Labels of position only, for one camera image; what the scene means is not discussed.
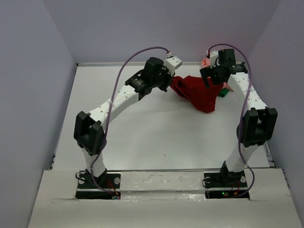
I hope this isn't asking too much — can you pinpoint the red t shirt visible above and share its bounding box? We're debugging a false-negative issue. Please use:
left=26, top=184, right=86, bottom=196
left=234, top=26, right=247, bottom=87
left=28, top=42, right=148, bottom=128
left=170, top=76, right=224, bottom=113

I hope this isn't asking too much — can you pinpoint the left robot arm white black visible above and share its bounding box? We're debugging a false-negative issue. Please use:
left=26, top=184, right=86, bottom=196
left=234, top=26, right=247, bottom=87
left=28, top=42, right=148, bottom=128
left=73, top=57, right=182, bottom=188

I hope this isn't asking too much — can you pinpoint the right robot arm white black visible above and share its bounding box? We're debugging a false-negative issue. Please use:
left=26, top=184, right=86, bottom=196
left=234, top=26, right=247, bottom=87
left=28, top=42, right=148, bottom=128
left=200, top=49, right=278, bottom=188

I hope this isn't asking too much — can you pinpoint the pink t shirt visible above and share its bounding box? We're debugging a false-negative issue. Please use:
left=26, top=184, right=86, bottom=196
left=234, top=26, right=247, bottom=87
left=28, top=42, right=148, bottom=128
left=201, top=57, right=210, bottom=68

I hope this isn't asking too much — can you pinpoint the green t shirt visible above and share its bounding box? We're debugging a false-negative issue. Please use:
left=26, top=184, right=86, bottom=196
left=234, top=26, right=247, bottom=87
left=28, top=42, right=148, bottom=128
left=217, top=87, right=233, bottom=97

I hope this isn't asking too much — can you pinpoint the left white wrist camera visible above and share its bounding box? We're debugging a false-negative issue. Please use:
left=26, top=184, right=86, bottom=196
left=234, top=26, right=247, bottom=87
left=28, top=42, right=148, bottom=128
left=164, top=52, right=182, bottom=74

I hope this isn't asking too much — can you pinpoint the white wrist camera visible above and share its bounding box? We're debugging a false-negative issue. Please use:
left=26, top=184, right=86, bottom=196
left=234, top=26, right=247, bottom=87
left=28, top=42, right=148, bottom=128
left=164, top=52, right=182, bottom=74
left=206, top=50, right=219, bottom=68

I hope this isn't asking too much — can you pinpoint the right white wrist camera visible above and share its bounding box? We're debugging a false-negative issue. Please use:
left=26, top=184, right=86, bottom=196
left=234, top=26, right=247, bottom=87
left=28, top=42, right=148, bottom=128
left=206, top=50, right=219, bottom=68

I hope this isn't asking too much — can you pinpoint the aluminium rail back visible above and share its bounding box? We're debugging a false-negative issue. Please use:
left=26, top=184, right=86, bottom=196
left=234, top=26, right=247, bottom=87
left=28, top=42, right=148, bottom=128
left=76, top=61, right=246, bottom=67

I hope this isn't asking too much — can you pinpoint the aluminium rail right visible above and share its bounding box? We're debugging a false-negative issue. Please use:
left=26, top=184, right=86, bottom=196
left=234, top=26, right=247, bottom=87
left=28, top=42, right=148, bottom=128
left=239, top=64, right=276, bottom=168

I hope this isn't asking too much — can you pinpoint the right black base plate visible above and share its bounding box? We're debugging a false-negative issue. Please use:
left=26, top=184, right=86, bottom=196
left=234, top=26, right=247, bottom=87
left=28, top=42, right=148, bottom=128
left=202, top=171, right=249, bottom=199

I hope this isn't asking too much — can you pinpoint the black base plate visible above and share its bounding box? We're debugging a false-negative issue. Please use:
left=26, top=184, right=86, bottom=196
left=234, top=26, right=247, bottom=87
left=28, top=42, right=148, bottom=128
left=75, top=170, right=121, bottom=200
left=202, top=171, right=249, bottom=199

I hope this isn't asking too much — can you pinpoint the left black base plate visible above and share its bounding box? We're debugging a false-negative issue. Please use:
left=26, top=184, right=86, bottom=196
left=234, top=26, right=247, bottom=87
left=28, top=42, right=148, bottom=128
left=75, top=170, right=121, bottom=200

